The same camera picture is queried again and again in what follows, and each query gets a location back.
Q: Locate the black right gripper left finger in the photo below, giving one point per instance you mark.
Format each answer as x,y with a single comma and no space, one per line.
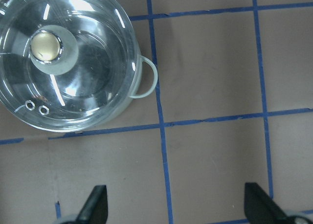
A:
95,209

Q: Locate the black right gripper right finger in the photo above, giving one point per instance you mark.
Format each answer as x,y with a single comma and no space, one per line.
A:
259,208

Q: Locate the glass pot lid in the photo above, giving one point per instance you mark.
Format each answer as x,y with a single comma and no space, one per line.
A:
66,65

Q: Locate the pale green cooking pot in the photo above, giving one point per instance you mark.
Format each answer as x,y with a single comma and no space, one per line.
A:
146,79

